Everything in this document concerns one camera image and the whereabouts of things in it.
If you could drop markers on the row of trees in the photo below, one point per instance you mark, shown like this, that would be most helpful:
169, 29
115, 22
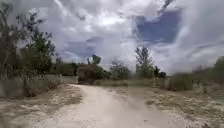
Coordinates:
90, 71

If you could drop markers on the pale dirt path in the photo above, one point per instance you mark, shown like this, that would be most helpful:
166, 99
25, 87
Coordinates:
106, 110

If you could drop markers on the dry bushes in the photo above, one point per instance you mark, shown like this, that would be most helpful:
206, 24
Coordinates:
26, 85
181, 81

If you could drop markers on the dry grass ground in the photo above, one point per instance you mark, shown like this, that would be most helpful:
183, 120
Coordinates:
30, 103
193, 105

